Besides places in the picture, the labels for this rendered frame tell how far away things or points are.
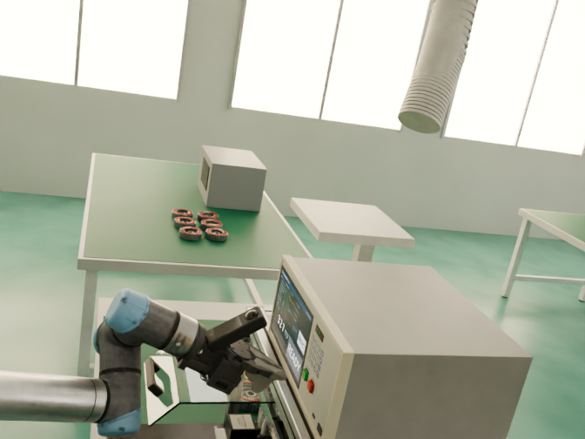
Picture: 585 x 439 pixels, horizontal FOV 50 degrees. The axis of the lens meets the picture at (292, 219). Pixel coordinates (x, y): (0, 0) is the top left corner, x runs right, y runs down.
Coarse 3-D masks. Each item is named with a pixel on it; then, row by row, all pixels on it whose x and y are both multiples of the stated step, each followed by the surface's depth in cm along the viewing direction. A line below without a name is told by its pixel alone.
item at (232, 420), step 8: (232, 416) 151; (240, 416) 151; (248, 416) 152; (232, 424) 148; (240, 424) 149; (248, 424) 149; (256, 424) 153; (216, 432) 151; (224, 432) 151; (232, 432) 146; (240, 432) 147; (248, 432) 147; (256, 432) 148
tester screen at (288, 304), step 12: (288, 288) 141; (276, 300) 149; (288, 300) 140; (300, 300) 132; (276, 312) 148; (288, 312) 139; (300, 312) 131; (288, 324) 138; (300, 324) 131; (276, 336) 147; (288, 336) 138
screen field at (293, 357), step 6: (288, 342) 137; (288, 348) 137; (294, 348) 133; (288, 354) 137; (294, 354) 133; (288, 360) 136; (294, 360) 132; (300, 360) 129; (294, 366) 132; (300, 366) 128; (294, 372) 132
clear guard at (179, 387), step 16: (160, 352) 149; (160, 368) 143; (176, 368) 140; (160, 384) 138; (176, 384) 134; (192, 384) 135; (240, 384) 139; (160, 400) 133; (176, 400) 130; (192, 400) 130; (208, 400) 131; (224, 400) 132; (240, 400) 133; (256, 400) 134; (272, 400) 135; (160, 416) 129
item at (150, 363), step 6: (150, 360) 142; (150, 366) 140; (156, 366) 142; (150, 372) 138; (156, 372) 143; (150, 378) 136; (150, 384) 134; (156, 384) 134; (150, 390) 133; (156, 390) 134; (162, 390) 135; (156, 396) 134
